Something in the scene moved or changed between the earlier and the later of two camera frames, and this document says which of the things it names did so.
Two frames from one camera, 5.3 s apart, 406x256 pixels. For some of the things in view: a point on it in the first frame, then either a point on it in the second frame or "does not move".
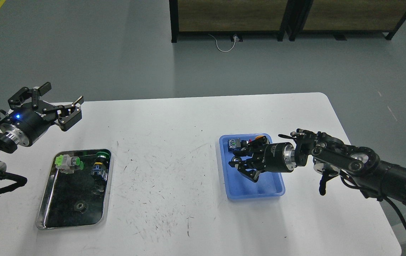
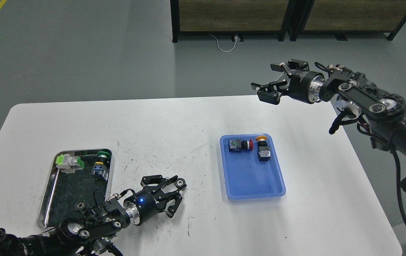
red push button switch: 236,144 does not move
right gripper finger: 252,145 to 291,65
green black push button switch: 100,168 does not move
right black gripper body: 277,157 to 306,85
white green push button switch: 67,165 does not move
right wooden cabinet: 340,17 does not move
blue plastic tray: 238,186 does not move
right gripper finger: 245,168 to 271,92
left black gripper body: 24,126 to 142,206
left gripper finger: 70,114 to 169,196
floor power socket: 236,38 does not move
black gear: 82,207 does not move
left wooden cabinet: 227,16 does not move
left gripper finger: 19,97 to 158,180
